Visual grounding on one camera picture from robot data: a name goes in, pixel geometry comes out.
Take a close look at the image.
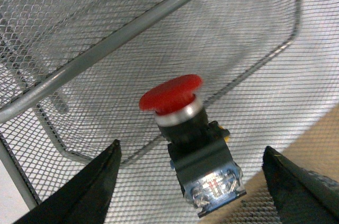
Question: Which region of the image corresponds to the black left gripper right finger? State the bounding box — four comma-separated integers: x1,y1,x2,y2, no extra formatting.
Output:
262,146,338,223

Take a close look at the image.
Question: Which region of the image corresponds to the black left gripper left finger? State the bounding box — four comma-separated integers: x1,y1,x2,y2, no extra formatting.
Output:
16,140,122,223

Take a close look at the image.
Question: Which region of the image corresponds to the red emergency stop button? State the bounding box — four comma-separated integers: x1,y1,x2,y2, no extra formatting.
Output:
139,74,246,218

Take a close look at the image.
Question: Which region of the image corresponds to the silver wire mesh rack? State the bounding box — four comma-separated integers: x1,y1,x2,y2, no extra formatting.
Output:
1,0,338,223

